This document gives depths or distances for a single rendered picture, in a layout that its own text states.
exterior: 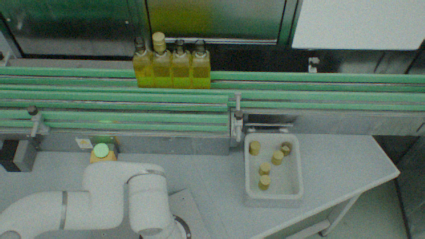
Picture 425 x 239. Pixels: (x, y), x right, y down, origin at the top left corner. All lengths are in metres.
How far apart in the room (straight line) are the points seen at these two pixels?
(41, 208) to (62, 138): 0.51
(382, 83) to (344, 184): 0.35
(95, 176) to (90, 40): 0.62
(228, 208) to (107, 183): 0.49
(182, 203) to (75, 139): 0.40
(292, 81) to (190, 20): 0.38
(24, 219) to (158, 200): 0.28
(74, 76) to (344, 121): 0.91
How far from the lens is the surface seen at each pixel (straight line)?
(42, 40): 1.54
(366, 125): 1.48
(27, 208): 0.93
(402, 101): 1.44
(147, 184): 1.00
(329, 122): 1.44
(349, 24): 1.36
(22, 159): 1.43
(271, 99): 1.33
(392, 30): 1.41
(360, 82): 1.44
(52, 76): 1.47
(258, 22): 1.30
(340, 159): 1.47
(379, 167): 1.50
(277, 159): 1.35
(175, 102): 1.31
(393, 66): 1.61
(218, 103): 1.30
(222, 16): 1.28
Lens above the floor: 2.00
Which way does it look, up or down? 58 degrees down
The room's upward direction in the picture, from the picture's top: straight up
